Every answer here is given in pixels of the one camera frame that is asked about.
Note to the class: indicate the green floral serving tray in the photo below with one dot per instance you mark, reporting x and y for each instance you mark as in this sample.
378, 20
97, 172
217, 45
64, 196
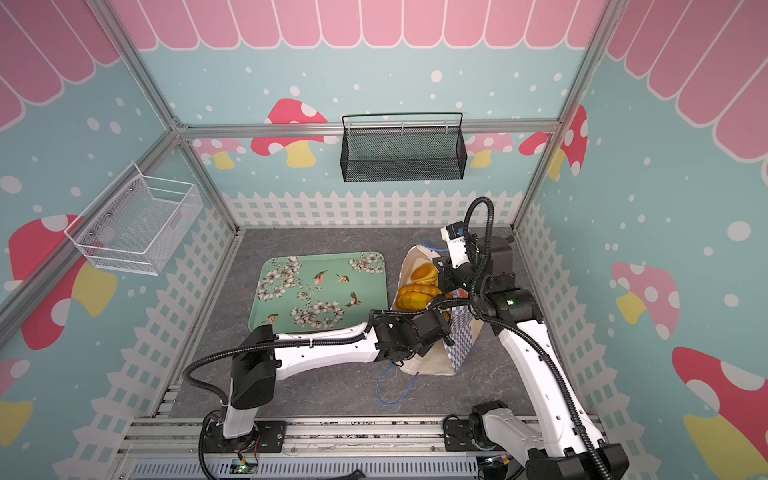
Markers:
312, 293

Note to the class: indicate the white wire wall basket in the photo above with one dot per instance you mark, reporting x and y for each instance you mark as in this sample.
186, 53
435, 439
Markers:
138, 224

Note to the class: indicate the checkered paper croissant bag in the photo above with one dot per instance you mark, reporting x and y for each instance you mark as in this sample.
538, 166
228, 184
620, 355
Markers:
441, 360

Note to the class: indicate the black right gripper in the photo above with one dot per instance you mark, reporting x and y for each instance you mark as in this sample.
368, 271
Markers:
455, 279

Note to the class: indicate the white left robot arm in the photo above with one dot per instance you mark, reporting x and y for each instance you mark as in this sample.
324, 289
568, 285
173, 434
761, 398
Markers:
265, 358

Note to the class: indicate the yellow fake croissant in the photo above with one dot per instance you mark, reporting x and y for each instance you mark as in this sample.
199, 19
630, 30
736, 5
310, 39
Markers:
426, 274

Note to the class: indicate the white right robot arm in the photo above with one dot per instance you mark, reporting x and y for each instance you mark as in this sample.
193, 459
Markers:
565, 444

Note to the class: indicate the yellow fake bread roll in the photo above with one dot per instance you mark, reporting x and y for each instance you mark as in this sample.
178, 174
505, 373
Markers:
416, 297

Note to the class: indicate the black mesh wall basket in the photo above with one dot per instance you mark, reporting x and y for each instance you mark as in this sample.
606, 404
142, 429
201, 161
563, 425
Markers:
403, 147

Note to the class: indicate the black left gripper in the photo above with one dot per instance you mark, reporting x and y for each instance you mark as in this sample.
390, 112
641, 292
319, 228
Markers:
408, 316

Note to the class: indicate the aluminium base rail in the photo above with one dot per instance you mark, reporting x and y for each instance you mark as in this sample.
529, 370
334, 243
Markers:
401, 447

